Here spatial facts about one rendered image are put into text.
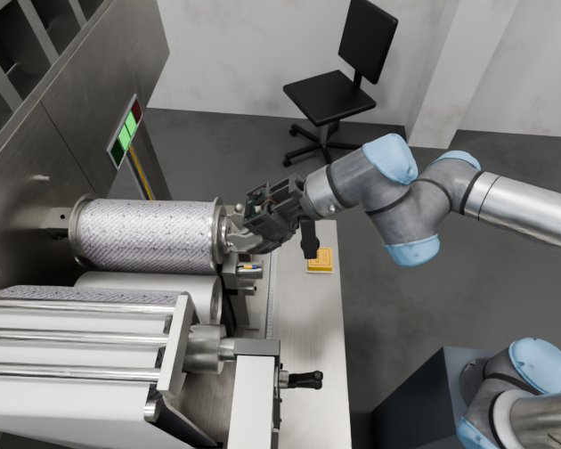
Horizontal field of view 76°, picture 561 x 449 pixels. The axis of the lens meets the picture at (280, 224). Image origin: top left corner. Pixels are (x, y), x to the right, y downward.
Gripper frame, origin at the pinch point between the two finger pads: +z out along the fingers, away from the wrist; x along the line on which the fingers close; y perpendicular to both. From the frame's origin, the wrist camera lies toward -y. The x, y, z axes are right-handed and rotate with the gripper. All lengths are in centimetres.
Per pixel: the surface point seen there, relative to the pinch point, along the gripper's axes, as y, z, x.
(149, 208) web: 15.3, 8.6, -3.3
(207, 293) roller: 1.8, 4.3, 9.9
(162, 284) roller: 7.2, 11.1, 8.4
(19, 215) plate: 30.8, 22.3, 1.6
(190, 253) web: 6.9, 4.8, 3.8
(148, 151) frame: -4, 71, -79
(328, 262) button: -38.8, 4.1, -16.2
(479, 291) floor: -171, -11, -56
